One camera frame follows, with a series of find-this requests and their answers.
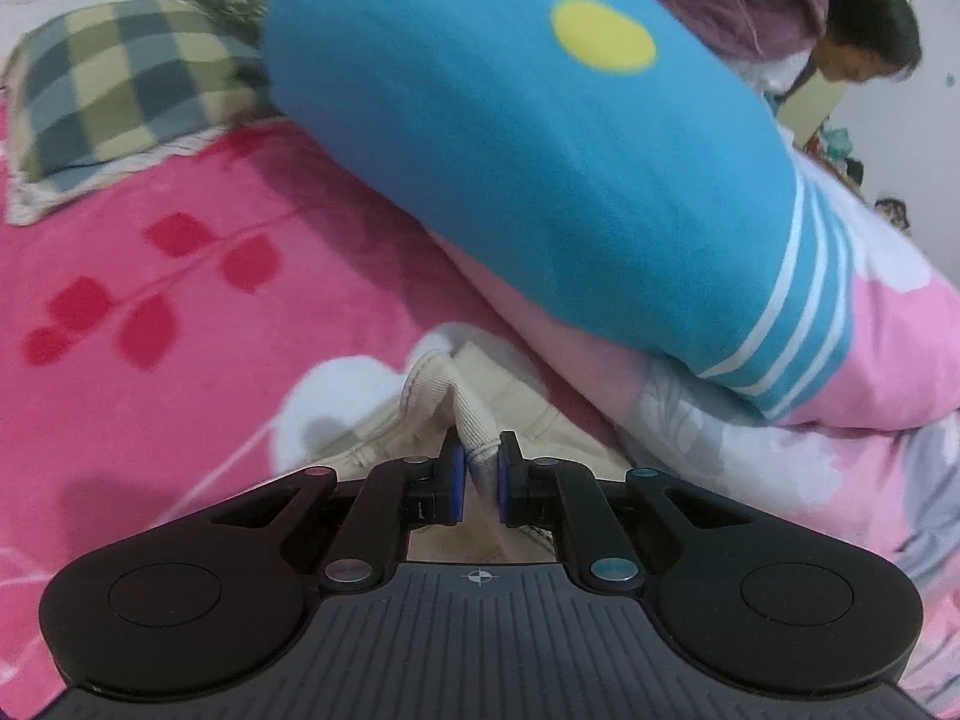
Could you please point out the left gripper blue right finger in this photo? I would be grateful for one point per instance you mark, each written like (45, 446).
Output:
(564, 498)

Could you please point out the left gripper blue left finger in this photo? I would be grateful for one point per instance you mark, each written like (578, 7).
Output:
(374, 517)

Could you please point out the beige khaki trousers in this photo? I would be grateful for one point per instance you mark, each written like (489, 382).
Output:
(467, 392)

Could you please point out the pink floral fleece bedsheet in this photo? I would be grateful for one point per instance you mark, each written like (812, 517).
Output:
(196, 329)

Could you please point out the pink grey floral duvet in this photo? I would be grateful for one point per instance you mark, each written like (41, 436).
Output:
(873, 462)

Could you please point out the blue pink striped pillow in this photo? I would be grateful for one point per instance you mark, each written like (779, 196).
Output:
(597, 157)

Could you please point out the green plaid pillow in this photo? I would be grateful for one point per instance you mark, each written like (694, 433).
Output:
(105, 91)

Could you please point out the child in maroon jacket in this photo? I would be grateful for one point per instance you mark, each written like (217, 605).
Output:
(776, 46)

